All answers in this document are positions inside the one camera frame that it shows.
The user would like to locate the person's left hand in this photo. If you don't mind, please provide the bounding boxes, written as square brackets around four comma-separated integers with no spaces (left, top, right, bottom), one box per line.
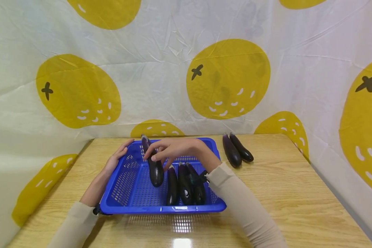
[103,138,135,177]

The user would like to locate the person's right hand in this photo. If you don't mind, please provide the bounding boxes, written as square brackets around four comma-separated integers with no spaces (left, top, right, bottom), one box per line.
[143,137,223,173]

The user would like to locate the dark purple eggplant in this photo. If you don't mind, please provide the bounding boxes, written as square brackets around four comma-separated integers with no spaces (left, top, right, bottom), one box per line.
[166,165,179,206]
[177,162,193,206]
[141,135,165,188]
[186,162,206,205]
[229,133,254,163]
[222,133,242,168]

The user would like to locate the blue plastic perforated basket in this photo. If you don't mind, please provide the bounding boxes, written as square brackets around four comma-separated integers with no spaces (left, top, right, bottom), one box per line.
[99,137,227,215]

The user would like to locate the person's left forearm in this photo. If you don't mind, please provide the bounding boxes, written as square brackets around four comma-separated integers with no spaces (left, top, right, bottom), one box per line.
[47,168,113,248]

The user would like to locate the person's right forearm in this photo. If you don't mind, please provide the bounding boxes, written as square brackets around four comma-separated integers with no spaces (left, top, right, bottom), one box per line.
[206,161,288,248]

